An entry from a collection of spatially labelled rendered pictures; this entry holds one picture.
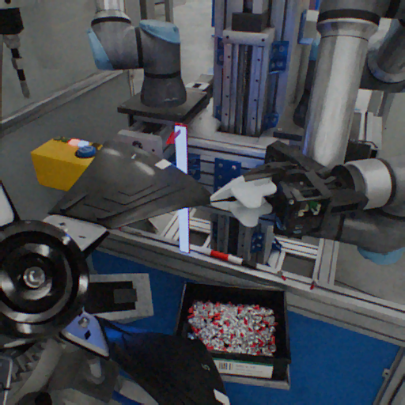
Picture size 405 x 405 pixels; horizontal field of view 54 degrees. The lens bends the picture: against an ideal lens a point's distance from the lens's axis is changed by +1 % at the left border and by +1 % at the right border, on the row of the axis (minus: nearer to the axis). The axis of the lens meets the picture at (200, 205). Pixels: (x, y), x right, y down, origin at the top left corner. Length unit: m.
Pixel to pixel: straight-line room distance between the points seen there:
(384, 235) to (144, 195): 0.39
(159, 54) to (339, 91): 0.67
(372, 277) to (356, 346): 1.27
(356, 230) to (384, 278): 1.60
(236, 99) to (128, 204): 0.82
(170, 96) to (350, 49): 0.69
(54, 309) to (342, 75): 0.53
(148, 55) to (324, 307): 0.83
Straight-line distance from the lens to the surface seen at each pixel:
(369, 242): 0.72
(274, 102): 1.37
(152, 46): 1.22
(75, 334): 0.48
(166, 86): 1.25
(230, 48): 1.24
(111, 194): 0.58
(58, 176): 0.98
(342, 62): 0.69
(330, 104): 0.68
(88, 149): 0.94
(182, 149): 0.79
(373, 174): 0.62
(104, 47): 1.22
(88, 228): 0.52
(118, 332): 0.55
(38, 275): 0.42
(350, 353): 1.05
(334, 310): 0.92
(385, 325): 0.93
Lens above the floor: 1.50
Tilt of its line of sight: 36 degrees down
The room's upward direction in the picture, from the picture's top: straight up
